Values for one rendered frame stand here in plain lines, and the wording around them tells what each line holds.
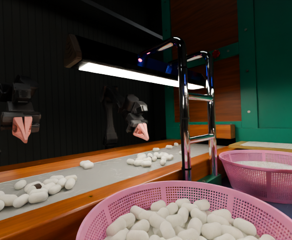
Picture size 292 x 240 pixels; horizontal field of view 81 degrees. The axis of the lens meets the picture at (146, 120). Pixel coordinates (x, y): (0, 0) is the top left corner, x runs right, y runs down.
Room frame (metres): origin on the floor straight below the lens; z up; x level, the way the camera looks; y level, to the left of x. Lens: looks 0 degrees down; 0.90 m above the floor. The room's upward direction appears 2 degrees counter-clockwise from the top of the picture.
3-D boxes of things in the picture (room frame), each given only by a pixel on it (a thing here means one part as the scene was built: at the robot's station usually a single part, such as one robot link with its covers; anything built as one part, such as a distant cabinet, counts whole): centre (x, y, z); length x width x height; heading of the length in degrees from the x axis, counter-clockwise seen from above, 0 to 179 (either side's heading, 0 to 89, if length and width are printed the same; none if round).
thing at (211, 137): (0.55, -0.10, 0.90); 0.20 x 0.19 x 0.45; 133
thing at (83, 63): (0.62, -0.05, 1.08); 0.62 x 0.08 x 0.07; 133
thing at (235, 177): (0.53, -0.37, 0.72); 0.27 x 0.27 x 0.10
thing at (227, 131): (0.96, -0.33, 0.83); 0.30 x 0.06 x 0.07; 43
